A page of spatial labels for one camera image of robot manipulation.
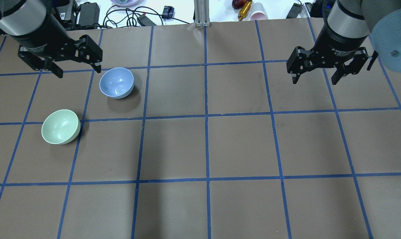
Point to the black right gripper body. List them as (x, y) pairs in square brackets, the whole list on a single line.
[(336, 43)]

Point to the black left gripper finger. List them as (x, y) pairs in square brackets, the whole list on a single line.
[(36, 63), (85, 50)]

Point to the aluminium frame post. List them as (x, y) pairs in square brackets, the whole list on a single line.
[(201, 12)]

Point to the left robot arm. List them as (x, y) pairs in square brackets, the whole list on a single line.
[(27, 8)]

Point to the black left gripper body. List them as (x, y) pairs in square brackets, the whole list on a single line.
[(42, 37)]

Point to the blue bowl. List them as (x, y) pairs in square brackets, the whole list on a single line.
[(117, 83)]

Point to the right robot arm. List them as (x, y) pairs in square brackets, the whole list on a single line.
[(378, 19)]

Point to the black power adapter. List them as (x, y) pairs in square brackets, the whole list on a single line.
[(88, 14)]

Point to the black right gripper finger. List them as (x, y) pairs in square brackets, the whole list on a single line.
[(300, 62), (354, 67)]

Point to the green bowl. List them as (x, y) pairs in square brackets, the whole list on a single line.
[(61, 127)]

